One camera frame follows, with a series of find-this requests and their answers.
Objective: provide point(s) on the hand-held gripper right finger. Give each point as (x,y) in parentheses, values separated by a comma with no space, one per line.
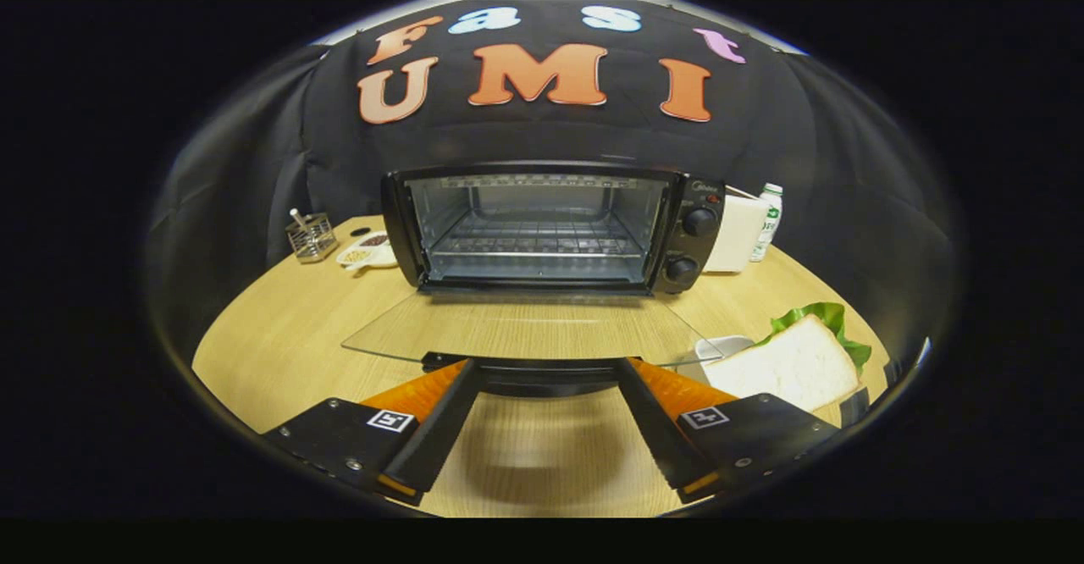
(656,428)

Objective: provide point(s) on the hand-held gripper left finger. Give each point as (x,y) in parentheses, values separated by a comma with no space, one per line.
(440,428)

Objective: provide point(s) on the white bread toaster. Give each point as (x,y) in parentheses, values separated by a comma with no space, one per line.
(735,229)

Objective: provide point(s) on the white divided snack dish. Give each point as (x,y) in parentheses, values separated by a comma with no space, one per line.
(373,252)

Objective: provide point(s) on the white bottle with green label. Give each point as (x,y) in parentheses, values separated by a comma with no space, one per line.
(767,221)

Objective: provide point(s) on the white bread lettuce sandwich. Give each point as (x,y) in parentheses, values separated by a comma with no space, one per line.
(796,365)

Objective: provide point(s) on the black toaster oven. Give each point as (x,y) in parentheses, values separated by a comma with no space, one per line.
(696,244)

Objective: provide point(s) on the black table edge clip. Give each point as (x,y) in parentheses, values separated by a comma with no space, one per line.
(855,406)

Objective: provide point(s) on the white plastic tray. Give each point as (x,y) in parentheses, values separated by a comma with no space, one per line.
(721,346)

